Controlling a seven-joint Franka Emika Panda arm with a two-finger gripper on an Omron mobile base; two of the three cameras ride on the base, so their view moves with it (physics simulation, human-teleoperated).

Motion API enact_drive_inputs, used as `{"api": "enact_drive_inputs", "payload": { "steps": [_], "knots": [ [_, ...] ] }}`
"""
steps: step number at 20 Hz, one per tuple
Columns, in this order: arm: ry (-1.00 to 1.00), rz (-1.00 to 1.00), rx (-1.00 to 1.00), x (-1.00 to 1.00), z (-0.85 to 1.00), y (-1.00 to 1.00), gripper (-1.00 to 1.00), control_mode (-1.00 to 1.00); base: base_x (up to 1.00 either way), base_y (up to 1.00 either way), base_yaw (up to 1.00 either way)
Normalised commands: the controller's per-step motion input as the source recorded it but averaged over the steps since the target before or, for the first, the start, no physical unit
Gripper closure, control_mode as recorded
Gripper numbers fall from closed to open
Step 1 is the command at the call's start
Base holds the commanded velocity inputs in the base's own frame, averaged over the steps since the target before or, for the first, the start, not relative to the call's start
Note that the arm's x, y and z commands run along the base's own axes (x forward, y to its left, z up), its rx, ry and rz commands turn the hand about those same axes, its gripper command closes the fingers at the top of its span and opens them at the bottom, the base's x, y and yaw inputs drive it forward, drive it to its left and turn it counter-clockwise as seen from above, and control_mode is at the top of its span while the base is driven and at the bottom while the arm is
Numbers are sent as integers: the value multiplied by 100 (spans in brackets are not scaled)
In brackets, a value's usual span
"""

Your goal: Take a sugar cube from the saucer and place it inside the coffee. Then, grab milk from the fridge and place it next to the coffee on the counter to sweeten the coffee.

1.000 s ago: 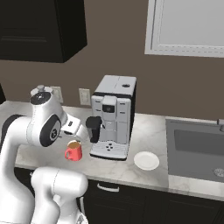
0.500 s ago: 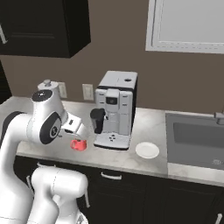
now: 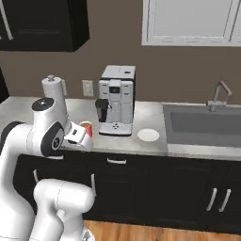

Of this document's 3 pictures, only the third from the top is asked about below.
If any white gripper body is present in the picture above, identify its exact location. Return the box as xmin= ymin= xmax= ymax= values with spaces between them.
xmin=65 ymin=134 xmax=95 ymax=152

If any red mug with coffee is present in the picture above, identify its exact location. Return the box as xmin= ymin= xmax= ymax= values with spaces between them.
xmin=78 ymin=120 xmax=94 ymax=138

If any silver coffee machine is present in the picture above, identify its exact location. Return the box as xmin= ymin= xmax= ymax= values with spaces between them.
xmin=94 ymin=64 xmax=137 ymax=137

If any white saucer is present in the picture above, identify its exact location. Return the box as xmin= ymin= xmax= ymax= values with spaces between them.
xmin=137 ymin=127 xmax=161 ymax=143

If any black cupboard door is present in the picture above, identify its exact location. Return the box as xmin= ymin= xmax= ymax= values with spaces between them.
xmin=60 ymin=151 xmax=99 ymax=221
xmin=150 ymin=156 xmax=221 ymax=232
xmin=216 ymin=160 xmax=241 ymax=235
xmin=12 ymin=153 xmax=64 ymax=215

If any black drawer front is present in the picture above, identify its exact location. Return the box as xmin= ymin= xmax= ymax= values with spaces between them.
xmin=95 ymin=153 xmax=151 ymax=177

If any white paper towel roll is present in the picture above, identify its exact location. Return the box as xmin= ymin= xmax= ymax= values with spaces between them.
xmin=40 ymin=74 xmax=69 ymax=126

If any black tall cabinet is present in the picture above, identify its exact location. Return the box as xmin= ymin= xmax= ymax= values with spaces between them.
xmin=0 ymin=67 xmax=10 ymax=104

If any grey sink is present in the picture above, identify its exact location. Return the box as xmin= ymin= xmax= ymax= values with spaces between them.
xmin=162 ymin=103 xmax=241 ymax=149

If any silver tap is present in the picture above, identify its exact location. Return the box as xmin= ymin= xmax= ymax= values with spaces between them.
xmin=205 ymin=80 xmax=233 ymax=113

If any white framed window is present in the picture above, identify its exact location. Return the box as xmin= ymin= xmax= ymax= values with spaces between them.
xmin=141 ymin=0 xmax=241 ymax=48

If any silver drawer handle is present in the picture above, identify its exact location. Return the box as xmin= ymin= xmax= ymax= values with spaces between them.
xmin=105 ymin=157 xmax=128 ymax=166
xmin=46 ymin=154 xmax=65 ymax=161

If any beige wall outlet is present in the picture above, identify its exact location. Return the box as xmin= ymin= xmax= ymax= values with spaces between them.
xmin=61 ymin=78 xmax=69 ymax=97
xmin=81 ymin=79 xmax=95 ymax=98

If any black wall cupboard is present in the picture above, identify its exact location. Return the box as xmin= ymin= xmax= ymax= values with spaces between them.
xmin=0 ymin=0 xmax=91 ymax=53

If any silver wall cupboard handle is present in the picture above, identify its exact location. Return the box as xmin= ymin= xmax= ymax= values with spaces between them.
xmin=0 ymin=0 xmax=14 ymax=41

